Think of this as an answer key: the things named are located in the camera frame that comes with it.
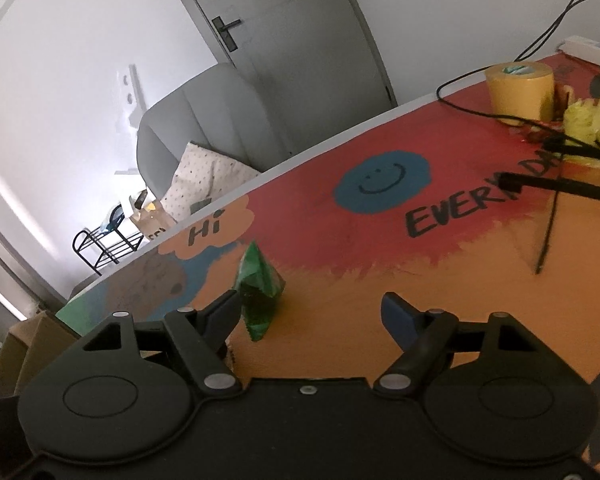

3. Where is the white power strip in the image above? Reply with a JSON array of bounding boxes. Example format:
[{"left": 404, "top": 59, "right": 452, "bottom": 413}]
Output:
[{"left": 558, "top": 36, "right": 600, "bottom": 66}]

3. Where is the green snack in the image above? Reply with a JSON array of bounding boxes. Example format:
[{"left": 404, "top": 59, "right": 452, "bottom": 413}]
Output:
[{"left": 234, "top": 243, "right": 286, "bottom": 342}]

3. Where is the open cardboard box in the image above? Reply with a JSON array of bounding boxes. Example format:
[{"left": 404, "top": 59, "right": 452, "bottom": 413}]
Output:
[{"left": 0, "top": 311, "right": 80, "bottom": 396}]

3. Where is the grey armchair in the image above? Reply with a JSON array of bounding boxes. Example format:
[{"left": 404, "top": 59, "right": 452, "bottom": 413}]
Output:
[{"left": 136, "top": 63, "right": 289, "bottom": 198}]

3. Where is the SF cardboard box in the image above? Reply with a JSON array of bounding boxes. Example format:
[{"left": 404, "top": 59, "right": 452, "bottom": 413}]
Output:
[{"left": 130, "top": 188, "right": 176, "bottom": 240}]

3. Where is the white perforated board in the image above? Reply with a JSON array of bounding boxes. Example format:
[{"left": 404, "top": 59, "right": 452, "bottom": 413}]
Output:
[{"left": 117, "top": 64, "right": 146, "bottom": 133}]

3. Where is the yellow tape roll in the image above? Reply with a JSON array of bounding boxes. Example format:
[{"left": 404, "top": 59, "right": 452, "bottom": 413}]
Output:
[{"left": 484, "top": 62, "right": 555, "bottom": 127}]

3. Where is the dotted white cushion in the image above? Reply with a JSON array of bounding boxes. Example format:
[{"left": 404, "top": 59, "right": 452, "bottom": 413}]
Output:
[{"left": 160, "top": 142, "right": 260, "bottom": 222}]

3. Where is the yellow crumpled wrapper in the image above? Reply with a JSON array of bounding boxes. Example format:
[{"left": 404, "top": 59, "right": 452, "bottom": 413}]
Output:
[{"left": 562, "top": 96, "right": 600, "bottom": 157}]

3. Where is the grey door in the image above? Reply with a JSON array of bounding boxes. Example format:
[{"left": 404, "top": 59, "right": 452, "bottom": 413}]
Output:
[{"left": 181, "top": 0, "right": 396, "bottom": 154}]

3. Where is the black wire stand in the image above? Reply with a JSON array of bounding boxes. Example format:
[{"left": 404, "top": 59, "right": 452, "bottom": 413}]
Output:
[{"left": 496, "top": 133, "right": 600, "bottom": 275}]

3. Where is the black shoe rack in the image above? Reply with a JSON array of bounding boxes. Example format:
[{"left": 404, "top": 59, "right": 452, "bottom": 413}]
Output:
[{"left": 72, "top": 205, "right": 144, "bottom": 276}]

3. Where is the colourful cat table mat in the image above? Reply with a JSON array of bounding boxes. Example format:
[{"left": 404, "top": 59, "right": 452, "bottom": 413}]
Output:
[{"left": 59, "top": 84, "right": 600, "bottom": 467}]

